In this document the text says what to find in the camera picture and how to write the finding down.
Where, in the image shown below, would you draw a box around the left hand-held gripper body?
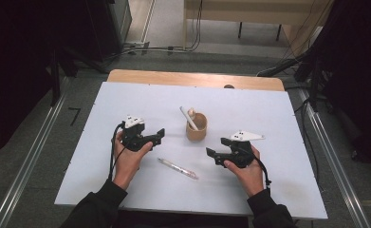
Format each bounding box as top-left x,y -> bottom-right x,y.
121,115 -> 158,152

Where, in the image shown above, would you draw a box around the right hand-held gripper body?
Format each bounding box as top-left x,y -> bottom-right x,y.
215,130 -> 266,169

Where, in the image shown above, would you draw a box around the wooden pen holder cup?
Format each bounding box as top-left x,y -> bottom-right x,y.
186,107 -> 208,143

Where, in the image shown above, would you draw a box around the long white pen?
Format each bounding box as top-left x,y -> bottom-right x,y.
178,105 -> 200,131

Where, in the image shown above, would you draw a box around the clear pen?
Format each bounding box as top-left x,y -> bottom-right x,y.
157,157 -> 199,181

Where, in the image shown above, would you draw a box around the person's right hand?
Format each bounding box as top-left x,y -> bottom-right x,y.
223,145 -> 266,198

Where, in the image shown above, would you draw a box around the person's left hand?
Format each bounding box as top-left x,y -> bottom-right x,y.
112,131 -> 154,191

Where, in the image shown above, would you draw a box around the wooden table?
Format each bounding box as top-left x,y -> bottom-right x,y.
106,69 -> 286,92

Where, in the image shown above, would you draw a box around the person's dark clothing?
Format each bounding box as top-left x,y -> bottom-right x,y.
118,210 -> 250,228

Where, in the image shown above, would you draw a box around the black metal stand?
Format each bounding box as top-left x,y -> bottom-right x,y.
48,47 -> 80,107
293,53 -> 336,112

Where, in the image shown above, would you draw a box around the black cabinet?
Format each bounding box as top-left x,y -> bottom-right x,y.
87,0 -> 134,63

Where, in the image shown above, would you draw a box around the light wooden desk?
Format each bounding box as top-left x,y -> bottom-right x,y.
182,0 -> 334,56

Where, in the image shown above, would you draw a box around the dark curtain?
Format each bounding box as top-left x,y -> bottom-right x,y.
312,0 -> 371,169
0,0 -> 61,161

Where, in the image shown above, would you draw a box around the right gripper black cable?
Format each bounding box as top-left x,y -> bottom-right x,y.
246,148 -> 272,188

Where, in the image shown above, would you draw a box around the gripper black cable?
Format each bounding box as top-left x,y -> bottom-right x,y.
108,123 -> 127,181
246,148 -> 272,188

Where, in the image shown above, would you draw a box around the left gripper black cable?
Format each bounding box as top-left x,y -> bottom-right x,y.
108,123 -> 127,181

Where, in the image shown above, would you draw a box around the floor cables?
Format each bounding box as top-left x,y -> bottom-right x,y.
103,0 -> 204,65

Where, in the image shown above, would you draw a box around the metal floor rail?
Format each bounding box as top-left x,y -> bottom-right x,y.
0,75 -> 71,228
298,88 -> 371,228

